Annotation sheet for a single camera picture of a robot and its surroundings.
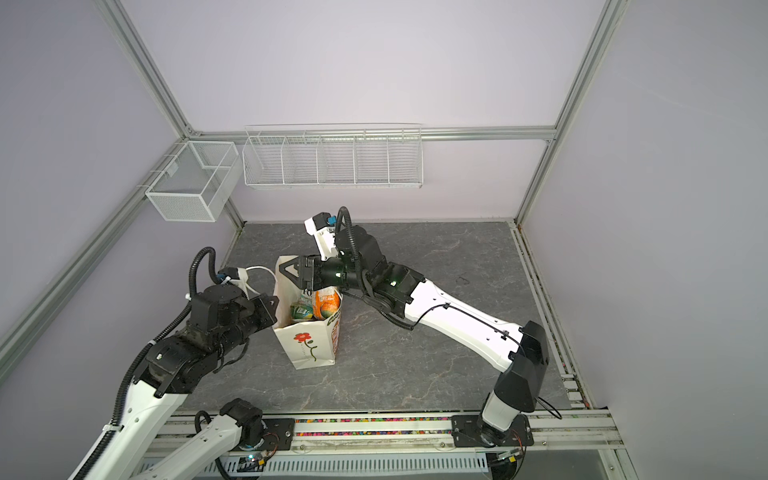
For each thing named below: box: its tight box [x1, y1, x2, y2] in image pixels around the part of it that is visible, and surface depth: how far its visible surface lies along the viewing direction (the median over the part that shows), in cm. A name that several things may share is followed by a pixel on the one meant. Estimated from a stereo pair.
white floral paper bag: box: [273, 256, 344, 370], surface depth 72 cm
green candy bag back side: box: [290, 294, 314, 322], surface depth 82 cm
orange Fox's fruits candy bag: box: [313, 286, 343, 320], surface depth 75 cm
